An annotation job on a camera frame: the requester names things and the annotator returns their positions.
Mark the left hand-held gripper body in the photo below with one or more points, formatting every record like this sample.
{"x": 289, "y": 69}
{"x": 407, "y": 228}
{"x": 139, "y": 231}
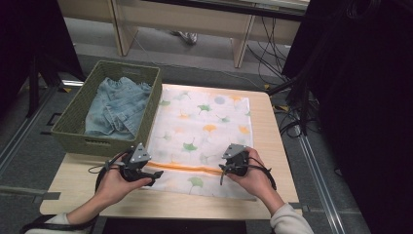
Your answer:
{"x": 134, "y": 169}

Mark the white leaf print cloth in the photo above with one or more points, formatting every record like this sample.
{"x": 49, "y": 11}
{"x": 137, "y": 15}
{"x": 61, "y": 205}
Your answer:
{"x": 198, "y": 130}

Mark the metal floor rail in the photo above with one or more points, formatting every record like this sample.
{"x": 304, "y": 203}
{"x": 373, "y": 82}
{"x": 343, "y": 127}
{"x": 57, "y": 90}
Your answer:
{"x": 19, "y": 138}
{"x": 319, "y": 182}

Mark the person's right hand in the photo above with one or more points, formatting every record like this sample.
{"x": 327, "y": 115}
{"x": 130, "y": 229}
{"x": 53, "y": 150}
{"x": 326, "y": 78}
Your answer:
{"x": 255, "y": 180}

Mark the green woven basket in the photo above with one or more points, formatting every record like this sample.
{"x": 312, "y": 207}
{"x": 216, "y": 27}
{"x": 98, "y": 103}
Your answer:
{"x": 73, "y": 126}

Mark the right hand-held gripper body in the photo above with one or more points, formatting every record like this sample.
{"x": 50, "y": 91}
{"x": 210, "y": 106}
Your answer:
{"x": 237, "y": 164}

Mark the dark curtain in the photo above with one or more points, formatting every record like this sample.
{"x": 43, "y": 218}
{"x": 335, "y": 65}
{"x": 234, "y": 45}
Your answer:
{"x": 367, "y": 113}
{"x": 22, "y": 39}

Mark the black metal stand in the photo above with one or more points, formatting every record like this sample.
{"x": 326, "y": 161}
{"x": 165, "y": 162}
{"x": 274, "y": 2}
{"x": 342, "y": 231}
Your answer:
{"x": 303, "y": 97}
{"x": 33, "y": 87}

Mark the light wooden desk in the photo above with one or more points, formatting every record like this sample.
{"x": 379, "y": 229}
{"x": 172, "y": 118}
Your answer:
{"x": 181, "y": 18}

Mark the person's left hand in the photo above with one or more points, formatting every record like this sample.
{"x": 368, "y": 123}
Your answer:
{"x": 113, "y": 187}

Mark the blue denim pants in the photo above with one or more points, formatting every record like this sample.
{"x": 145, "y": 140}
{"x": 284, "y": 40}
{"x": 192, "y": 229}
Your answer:
{"x": 117, "y": 107}

